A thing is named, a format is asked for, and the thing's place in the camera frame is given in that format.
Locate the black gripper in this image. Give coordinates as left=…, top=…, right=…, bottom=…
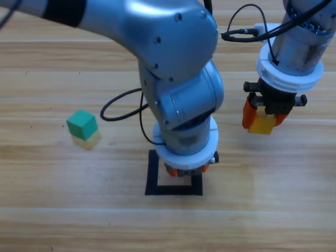
left=164, top=151, right=220, bottom=179
left=242, top=78, right=307, bottom=130

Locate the yellow wooden cube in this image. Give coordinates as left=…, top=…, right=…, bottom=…
left=248, top=106, right=277, bottom=135

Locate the green wooden cube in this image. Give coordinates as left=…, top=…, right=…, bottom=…
left=66, top=109, right=99, bottom=141

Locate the pale natural wood block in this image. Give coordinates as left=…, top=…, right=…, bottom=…
left=71, top=130, right=102, bottom=151

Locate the black tape square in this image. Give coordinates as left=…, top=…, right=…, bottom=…
left=144, top=149, right=204, bottom=196

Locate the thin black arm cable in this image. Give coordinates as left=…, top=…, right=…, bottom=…
left=139, top=91, right=166, bottom=146
left=0, top=0, right=22, bottom=29
left=227, top=4, right=280, bottom=66

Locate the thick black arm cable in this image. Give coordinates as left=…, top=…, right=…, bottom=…
left=100, top=88, right=150, bottom=122

